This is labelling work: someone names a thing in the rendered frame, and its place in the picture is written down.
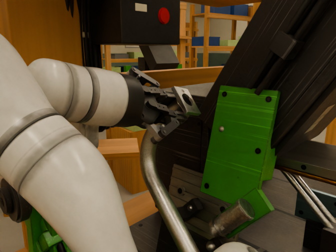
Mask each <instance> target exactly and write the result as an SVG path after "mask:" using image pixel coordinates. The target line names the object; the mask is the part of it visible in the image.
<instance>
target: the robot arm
mask: <svg viewBox="0 0 336 252"><path fill-rule="evenodd" d="M146 83H149V84H151V86H150V87H147V86H146V85H145V84H146ZM159 86H160V83H159V82H158V81H156V80H155V79H153V78H151V77H150V76H148V75H146V74H145V73H143V72H141V71H140V70H138V69H136V68H135V67H133V66H132V67H131V68H130V69H129V70H128V71H127V73H126V74H123V73H119V72H115V71H111V70H107V69H102V68H97V67H87V66H81V65H76V64H72V63H68V62H63V61H59V60H55V59H50V58H39V59H36V60H34V61H33V62H32V63H31V64H29V65H28V66H27V65H26V63H25V62H24V60H23V58H22V57H21V56H20V54H19V53H18V51H17V50H16V49H15V48H14V47H13V45H12V44H11V43H10V42H9V41H8V40H7V39H6V38H5V37H4V36H2V35H1V34H0V175H1V176H2V177H3V178H4V179H5V180H6V181H7V182H8V183H9V184H10V185H11V186H12V187H13V188H14V189H15V190H16V191H17V192H18V193H19V194H20V195H21V196H22V197H23V198H24V199H25V200H26V201H27V202H28V203H29V204H30V205H31V206H32V207H34V208H35V209H36V210H37V211H38V213H39V214H40V215H41V216H42V217H43V218H44V219H45V220H46V221H47V222H48V223H49V224H50V226H51V227H52V228H53V229H54V230H55V232H56V233H57V234H58V235H59V236H60V237H61V239H62V240H63V241H64V242H65V244H66V245H67V246H68V248H69V249H70V250H71V251H72V252H138V250H137V247H136V245H135V242H134V239H133V237H132V234H131V231H130V227H129V224H128V221H127V217H126V214H125V210H124V206H123V202H122V199H121V195H120V192H119V189H118V185H117V182H116V180H115V177H114V175H113V172H112V170H111V168H110V166H109V165H108V163H107V161H106V160H105V158H104V157H103V155H102V154H101V153H100V151H99V150H98V149H97V148H98V146H99V126H106V127H124V128H125V127H131V126H138V127H140V128H142V129H147V130H148V131H149V132H150V133H151V134H152V136H153V137H151V138H150V140H151V142H152V143H153V144H155V145H156V144H157V143H158V142H159V141H161V140H162V139H163V138H164V137H166V136H167V135H168V134H169V133H171V132H172V131H173V130H174V129H175V128H177V127H178V126H179V125H180V124H182V123H183V122H185V121H186V120H187V119H188V117H189V115H188V114H184V112H183V111H178V110H171V109H168V108H167V106H169V105H170V104H171V103H172V102H173V101H174V100H175V99H176V97H175V95H174V94H173V93H168V92H166V91H165V90H163V89H160V88H159ZM158 102H159V103H158ZM158 123H161V124H162V125H161V126H160V125H155V124H158ZM163 124H165V126H164V125H163ZM213 252H259V251H258V250H256V249H254V248H253V247H251V246H249V245H246V244H244V243H241V242H228V243H225V244H223V245H221V246H220V247H218V248H217V249H216V250H215V251H213Z"/></svg>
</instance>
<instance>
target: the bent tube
mask: <svg viewBox="0 0 336 252"><path fill-rule="evenodd" d="M171 90H172V91H173V93H174V95H175V97H176V99H175V100H174V101H173V102H172V103H171V104H170V105H169V106H167V108H168V109H170V110H173V111H175V110H176V111H182V112H184V114H185V115H192V116H199V115H200V114H201V112H200V110H199V109H198V107H197V105H196V103H195V101H194V100H193V98H192V96H191V94H190V92H189V91H188V89H185V88H181V87H177V86H173V87H172V88H171ZM151 137H153V136H152V134H151V133H150V132H149V131H148V129H146V131H145V133H144V136H143V138H142V142H141V146H140V156H139V159H140V169H141V173H142V177H143V180H144V182H145V184H146V186H147V188H148V190H149V192H150V194H151V196H152V198H153V200H154V202H155V204H156V206H157V208H158V210H159V212H160V214H161V216H162V218H163V220H164V222H165V224H166V226H167V228H168V230H169V232H170V234H171V236H172V238H173V240H174V242H175V244H176V246H177V248H178V250H179V252H200V251H199V249H198V247H197V245H196V243H195V242H194V240H193V238H192V236H191V234H190V232H189V230H188V228H187V226H186V225H185V223H184V221H183V219H182V217H181V215H180V213H179V211H178V210H177V208H176V206H175V204H174V202H173V200H172V198H171V196H170V194H169V193H168V191H167V189H166V187H165V185H164V183H163V181H162V179H161V178H160V175H159V173H158V170H157V166H156V149H157V145H158V143H157V144H153V143H152V142H151Z"/></svg>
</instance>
